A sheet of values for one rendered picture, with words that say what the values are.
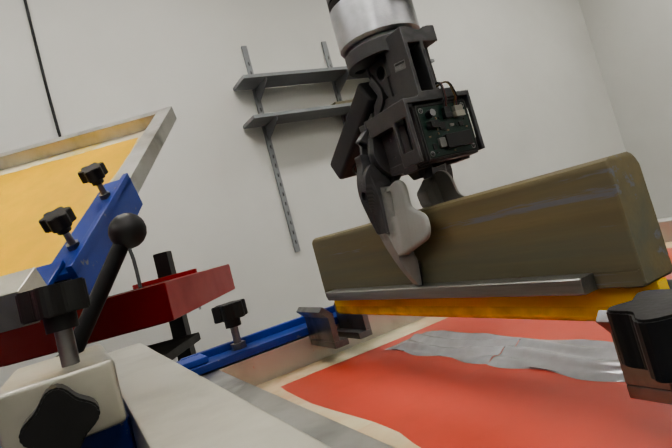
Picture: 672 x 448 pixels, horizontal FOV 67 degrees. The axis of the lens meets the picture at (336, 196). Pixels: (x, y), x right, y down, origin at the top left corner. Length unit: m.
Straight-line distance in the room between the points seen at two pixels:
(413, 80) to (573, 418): 0.27
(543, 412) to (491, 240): 0.12
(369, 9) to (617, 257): 0.27
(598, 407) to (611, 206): 0.14
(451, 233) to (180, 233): 2.08
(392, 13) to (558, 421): 0.33
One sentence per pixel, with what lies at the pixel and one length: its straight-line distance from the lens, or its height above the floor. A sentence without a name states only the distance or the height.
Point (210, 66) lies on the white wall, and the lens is 2.70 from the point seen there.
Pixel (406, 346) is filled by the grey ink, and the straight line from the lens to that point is 0.64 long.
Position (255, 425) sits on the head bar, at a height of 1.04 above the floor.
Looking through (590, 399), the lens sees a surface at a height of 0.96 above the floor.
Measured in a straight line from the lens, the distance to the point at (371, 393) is 0.52.
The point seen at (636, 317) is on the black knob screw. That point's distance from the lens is 0.19.
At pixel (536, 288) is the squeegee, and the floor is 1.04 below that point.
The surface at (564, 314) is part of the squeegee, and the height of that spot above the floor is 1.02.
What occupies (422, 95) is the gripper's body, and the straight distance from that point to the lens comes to 0.42.
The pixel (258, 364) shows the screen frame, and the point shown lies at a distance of 0.67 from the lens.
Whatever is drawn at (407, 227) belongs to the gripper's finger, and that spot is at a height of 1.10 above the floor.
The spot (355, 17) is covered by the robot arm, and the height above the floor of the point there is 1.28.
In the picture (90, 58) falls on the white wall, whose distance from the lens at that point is 2.62.
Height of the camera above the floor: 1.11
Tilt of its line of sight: 4 degrees up
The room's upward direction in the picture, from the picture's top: 15 degrees counter-clockwise
